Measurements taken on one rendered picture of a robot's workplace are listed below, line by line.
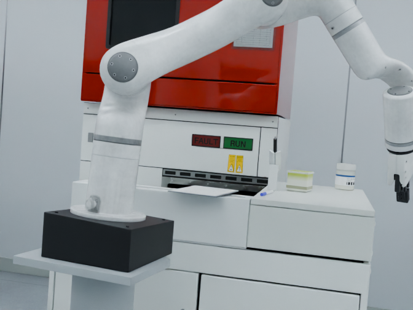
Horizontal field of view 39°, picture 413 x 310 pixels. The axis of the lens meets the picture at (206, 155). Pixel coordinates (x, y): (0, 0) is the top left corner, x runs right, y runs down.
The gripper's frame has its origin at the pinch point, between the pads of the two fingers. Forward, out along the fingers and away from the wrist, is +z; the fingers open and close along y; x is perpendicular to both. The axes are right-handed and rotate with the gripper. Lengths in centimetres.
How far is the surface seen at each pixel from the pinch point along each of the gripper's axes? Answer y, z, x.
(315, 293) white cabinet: 24.5, 20.7, -17.7
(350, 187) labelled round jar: -34, 24, -29
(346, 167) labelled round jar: -36, 17, -31
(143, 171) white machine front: -14, 17, -110
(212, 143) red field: -29, 9, -84
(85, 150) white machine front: -8, 7, -134
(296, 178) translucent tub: -11.7, 7.7, -38.6
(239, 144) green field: -33, 10, -74
